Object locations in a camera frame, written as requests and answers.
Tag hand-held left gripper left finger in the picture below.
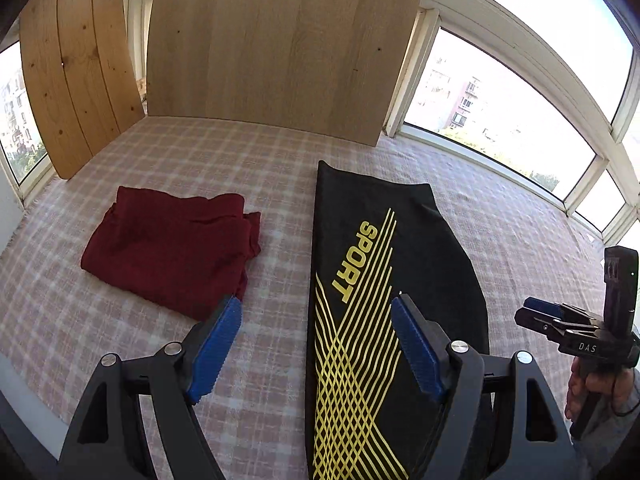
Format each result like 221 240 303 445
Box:
57 295 243 480

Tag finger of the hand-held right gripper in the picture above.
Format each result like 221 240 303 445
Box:
522 297 566 320
514 308 556 335

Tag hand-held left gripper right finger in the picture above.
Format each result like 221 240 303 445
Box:
390 295 573 480

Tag black pants with yellow print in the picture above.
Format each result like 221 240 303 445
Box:
305 160 493 480

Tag person's right forearm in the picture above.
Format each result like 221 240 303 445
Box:
575 400 640 466

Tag person's right hand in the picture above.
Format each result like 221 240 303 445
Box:
565 357 640 421

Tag folded dark red garment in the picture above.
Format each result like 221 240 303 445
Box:
80 186 262 322

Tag pink plaid blanket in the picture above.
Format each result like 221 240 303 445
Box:
0 115 631 480

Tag light oak wooden board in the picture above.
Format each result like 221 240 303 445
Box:
146 0 427 148

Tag knotty pine wooden board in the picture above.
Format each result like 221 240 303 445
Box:
19 0 146 180

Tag white window frame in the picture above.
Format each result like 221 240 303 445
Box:
0 0 640 261

